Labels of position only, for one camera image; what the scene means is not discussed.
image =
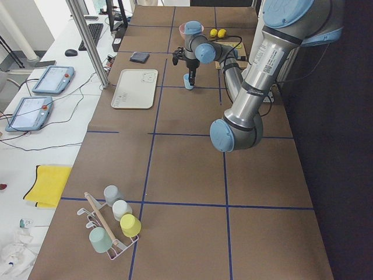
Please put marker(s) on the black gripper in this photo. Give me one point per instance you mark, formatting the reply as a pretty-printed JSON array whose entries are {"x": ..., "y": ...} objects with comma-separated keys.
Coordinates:
[{"x": 190, "y": 63}]

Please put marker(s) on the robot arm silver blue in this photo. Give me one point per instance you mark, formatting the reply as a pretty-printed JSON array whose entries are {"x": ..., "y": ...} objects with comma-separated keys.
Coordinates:
[{"x": 287, "y": 25}]

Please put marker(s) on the light blue plastic cup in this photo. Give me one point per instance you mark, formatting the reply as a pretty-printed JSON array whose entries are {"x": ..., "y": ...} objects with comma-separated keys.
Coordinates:
[{"x": 187, "y": 84}]

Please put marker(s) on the pink bowl of ice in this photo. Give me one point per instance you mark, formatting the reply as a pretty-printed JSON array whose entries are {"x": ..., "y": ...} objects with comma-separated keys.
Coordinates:
[{"x": 182, "y": 31}]

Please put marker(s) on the grey cup on rack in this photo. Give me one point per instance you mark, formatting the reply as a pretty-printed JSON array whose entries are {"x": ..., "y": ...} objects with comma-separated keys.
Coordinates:
[{"x": 112, "y": 194}]

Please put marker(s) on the white cup on rack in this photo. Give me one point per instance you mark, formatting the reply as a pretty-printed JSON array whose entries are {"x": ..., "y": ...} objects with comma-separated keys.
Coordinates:
[{"x": 121, "y": 208}]

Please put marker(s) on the yellow cup on rack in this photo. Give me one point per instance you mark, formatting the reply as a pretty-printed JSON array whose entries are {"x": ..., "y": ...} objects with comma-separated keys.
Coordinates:
[{"x": 130, "y": 225}]

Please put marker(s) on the green cup on rack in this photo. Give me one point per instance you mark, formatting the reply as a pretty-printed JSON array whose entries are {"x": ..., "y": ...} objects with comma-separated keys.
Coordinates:
[{"x": 100, "y": 240}]

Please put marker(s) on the yellow lemon near bowl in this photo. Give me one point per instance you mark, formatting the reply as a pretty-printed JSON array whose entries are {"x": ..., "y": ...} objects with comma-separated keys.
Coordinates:
[{"x": 213, "y": 33}]

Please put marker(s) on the yellow lemon far one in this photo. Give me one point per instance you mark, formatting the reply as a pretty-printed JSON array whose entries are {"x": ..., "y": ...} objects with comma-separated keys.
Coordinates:
[{"x": 221, "y": 33}]

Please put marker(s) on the wooden cutting board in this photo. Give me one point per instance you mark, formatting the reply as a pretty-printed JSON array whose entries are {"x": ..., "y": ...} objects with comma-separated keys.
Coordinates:
[{"x": 240, "y": 52}]

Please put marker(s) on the folded grey cloth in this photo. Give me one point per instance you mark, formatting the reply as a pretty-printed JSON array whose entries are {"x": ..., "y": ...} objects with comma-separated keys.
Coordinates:
[{"x": 139, "y": 57}]

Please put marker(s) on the cream bear serving tray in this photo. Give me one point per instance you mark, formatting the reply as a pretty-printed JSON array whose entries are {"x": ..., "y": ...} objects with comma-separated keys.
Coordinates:
[{"x": 135, "y": 89}]

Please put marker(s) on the black keyboard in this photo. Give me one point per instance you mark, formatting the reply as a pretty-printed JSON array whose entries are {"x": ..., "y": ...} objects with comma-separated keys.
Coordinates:
[{"x": 95, "y": 30}]

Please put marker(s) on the black computer mouse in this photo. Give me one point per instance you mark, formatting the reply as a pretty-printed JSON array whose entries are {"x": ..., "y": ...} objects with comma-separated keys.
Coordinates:
[{"x": 71, "y": 53}]

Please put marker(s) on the teach pendant far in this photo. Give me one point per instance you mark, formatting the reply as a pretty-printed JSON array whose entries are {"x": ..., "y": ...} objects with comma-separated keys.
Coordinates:
[{"x": 54, "y": 80}]

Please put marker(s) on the teach pendant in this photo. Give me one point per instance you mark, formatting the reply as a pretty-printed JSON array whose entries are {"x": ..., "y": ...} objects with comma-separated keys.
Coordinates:
[
  {"x": 54, "y": 80},
  {"x": 31, "y": 114}
]

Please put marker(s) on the teach pendant near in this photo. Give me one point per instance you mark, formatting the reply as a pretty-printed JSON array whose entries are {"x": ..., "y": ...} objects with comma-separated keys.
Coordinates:
[{"x": 31, "y": 114}]

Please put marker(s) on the yellow folded towel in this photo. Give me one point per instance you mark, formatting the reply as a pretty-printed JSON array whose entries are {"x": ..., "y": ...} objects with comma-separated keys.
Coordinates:
[{"x": 48, "y": 186}]

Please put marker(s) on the white crumpled cloth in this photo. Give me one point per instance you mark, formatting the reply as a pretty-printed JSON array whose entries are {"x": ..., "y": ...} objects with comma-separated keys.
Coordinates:
[{"x": 16, "y": 257}]

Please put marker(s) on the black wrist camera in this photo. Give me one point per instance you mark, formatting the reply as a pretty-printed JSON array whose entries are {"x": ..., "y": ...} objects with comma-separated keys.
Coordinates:
[{"x": 178, "y": 54}]

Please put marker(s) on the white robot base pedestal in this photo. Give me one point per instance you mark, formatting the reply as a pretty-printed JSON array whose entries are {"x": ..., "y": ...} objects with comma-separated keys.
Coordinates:
[{"x": 265, "y": 59}]

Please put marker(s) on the aluminium frame post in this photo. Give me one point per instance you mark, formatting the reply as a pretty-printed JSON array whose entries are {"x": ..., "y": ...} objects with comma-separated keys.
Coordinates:
[{"x": 87, "y": 39}]

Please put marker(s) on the white wire cup rack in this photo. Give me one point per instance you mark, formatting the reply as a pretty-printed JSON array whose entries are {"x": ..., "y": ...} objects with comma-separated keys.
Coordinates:
[{"x": 96, "y": 219}]

